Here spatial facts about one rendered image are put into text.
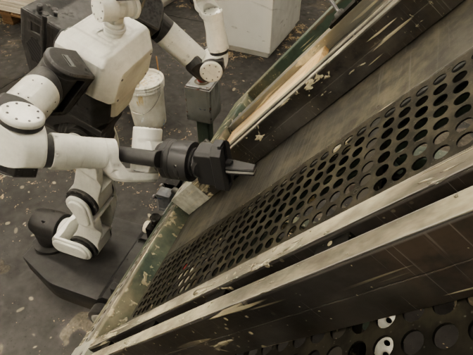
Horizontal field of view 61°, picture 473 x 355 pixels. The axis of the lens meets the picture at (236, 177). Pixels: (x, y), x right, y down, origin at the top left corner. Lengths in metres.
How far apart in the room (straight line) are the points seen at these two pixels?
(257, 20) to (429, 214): 3.65
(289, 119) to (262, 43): 3.07
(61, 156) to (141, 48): 0.51
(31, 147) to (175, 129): 2.31
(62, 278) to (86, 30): 1.26
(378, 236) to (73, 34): 1.01
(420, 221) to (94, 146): 0.69
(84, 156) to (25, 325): 1.50
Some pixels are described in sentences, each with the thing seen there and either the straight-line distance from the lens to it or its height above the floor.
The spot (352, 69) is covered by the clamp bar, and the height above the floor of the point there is 1.44.
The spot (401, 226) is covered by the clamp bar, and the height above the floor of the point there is 1.61.
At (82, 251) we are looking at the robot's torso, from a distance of 2.00.
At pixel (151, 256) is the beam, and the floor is 0.90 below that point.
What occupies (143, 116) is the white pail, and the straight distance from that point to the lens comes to 3.03.
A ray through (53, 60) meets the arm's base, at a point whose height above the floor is 1.37.
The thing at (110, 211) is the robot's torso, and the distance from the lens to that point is 1.89.
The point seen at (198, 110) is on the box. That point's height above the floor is 0.82.
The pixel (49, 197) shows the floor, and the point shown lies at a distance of 2.77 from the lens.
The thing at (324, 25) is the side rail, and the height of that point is 1.24.
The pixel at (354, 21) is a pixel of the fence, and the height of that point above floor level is 1.36.
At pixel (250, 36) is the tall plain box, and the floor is 0.19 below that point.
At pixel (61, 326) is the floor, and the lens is 2.19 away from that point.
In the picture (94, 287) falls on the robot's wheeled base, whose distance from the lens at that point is 2.04.
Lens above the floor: 1.82
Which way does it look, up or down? 43 degrees down
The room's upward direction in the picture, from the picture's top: straight up
